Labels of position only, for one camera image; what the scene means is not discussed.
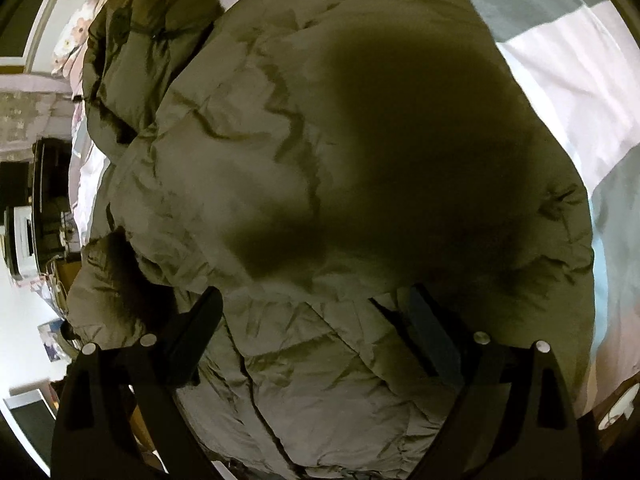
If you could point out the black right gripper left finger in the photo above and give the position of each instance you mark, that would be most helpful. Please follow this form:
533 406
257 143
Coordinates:
118 418

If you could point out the dark window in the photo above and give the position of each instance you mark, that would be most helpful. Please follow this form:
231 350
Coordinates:
14 38

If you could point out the floral pink pillow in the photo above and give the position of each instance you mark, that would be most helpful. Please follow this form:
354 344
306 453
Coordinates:
73 38

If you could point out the grey white striped bed quilt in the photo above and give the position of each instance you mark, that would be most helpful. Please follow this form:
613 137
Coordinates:
573 60

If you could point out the dark wooden cabinet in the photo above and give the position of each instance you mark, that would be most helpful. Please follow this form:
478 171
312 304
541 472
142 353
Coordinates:
53 226

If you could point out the grey patterned curtain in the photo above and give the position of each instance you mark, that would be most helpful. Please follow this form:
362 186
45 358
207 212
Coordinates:
33 106

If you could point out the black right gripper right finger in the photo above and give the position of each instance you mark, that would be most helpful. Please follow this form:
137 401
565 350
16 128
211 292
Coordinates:
496 370

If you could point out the olive green puffer jacket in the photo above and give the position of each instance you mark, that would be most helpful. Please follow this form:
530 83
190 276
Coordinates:
332 167

